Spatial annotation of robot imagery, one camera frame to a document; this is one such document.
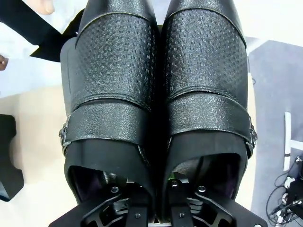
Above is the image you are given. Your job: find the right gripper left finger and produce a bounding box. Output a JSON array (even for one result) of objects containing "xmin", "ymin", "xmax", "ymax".
[{"xmin": 80, "ymin": 182, "xmax": 143, "ymax": 227}]

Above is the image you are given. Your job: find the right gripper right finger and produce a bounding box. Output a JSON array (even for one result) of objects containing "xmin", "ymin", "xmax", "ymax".
[{"xmin": 169, "ymin": 179, "xmax": 234, "ymax": 227}]

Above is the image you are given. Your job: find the black buckled leather shoe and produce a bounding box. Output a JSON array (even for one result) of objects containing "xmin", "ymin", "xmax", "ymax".
[
  {"xmin": 160, "ymin": 0, "xmax": 259, "ymax": 205},
  {"xmin": 58, "ymin": 0, "xmax": 162, "ymax": 215}
]

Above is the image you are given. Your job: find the person's bare hand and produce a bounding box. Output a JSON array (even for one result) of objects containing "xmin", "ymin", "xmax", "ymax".
[
  {"xmin": 38, "ymin": 0, "xmax": 55, "ymax": 15},
  {"xmin": 0, "ymin": 53, "xmax": 9, "ymax": 71}
]

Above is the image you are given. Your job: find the black electronics box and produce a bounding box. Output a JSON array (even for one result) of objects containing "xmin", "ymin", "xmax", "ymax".
[{"xmin": 286, "ymin": 179, "xmax": 303, "ymax": 215}]

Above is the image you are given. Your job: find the white metal table leg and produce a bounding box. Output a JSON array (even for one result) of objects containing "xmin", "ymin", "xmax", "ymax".
[{"xmin": 283, "ymin": 112, "xmax": 303, "ymax": 171}]

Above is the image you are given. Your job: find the black plastic block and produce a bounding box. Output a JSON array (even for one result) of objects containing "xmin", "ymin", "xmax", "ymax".
[{"xmin": 0, "ymin": 114, "xmax": 25, "ymax": 202}]

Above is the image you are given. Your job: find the black cable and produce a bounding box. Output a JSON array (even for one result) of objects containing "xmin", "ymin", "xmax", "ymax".
[{"xmin": 266, "ymin": 155, "xmax": 303, "ymax": 223}]

